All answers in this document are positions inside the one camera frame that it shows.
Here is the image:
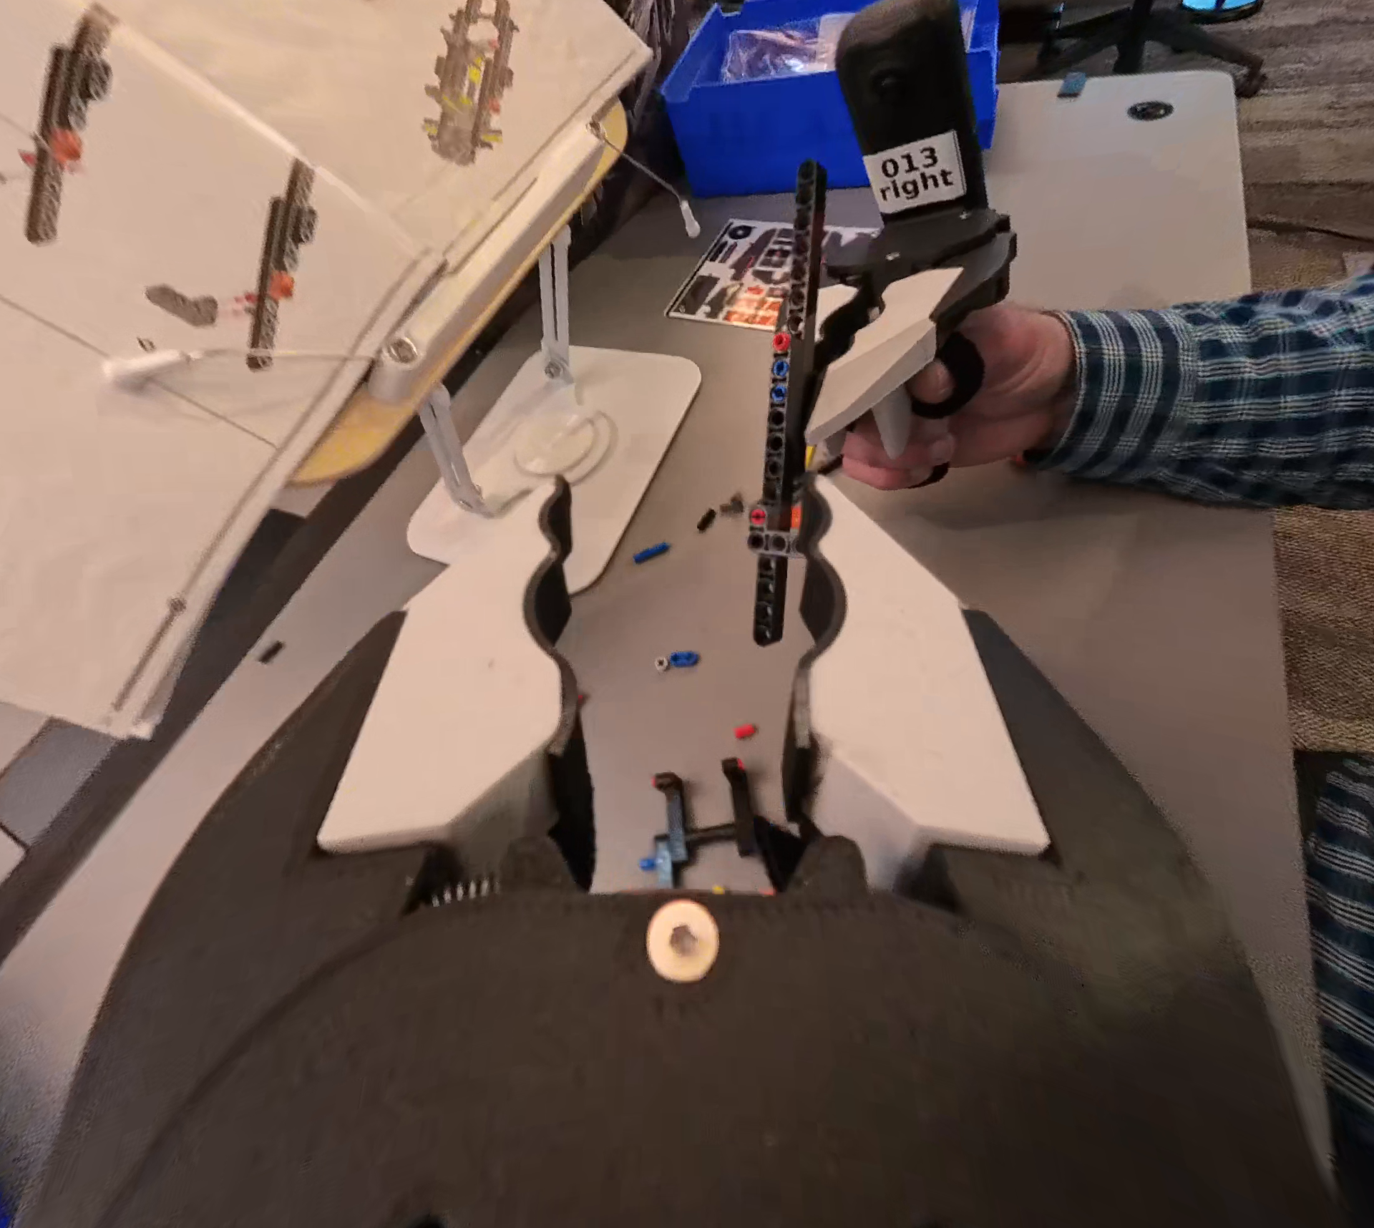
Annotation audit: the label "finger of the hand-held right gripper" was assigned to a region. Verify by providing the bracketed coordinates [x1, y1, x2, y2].
[805, 265, 967, 447]
[807, 277, 898, 371]

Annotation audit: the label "person's right hand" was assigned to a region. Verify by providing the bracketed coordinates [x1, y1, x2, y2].
[845, 303, 1077, 492]

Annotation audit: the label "person's plaid shirt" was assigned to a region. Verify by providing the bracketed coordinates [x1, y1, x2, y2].
[1301, 755, 1374, 1155]

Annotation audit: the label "blue plastic bin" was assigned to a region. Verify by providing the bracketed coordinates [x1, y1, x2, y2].
[656, 0, 999, 197]

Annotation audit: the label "long black lego beam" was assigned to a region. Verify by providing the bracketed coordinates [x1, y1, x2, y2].
[748, 160, 832, 651]

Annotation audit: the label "black orange lego assembly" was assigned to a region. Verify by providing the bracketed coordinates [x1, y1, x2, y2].
[640, 758, 777, 895]

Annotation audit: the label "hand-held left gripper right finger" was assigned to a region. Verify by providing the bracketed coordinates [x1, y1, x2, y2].
[783, 483, 1050, 891]

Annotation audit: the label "lego instruction booklet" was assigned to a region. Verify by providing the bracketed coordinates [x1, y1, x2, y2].
[0, 0, 656, 743]

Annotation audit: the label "person's right forearm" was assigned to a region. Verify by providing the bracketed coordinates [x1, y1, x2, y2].
[1025, 265, 1374, 514]

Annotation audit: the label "lego sticker sheet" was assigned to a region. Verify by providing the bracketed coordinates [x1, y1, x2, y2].
[669, 219, 889, 327]

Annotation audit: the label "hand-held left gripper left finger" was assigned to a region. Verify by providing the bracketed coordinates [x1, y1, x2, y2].
[318, 483, 596, 891]

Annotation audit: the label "bags of lego pieces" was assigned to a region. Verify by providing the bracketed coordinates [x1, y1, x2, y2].
[718, 3, 987, 82]

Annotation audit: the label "white wooden book stand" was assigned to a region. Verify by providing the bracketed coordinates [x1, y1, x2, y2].
[101, 96, 704, 596]

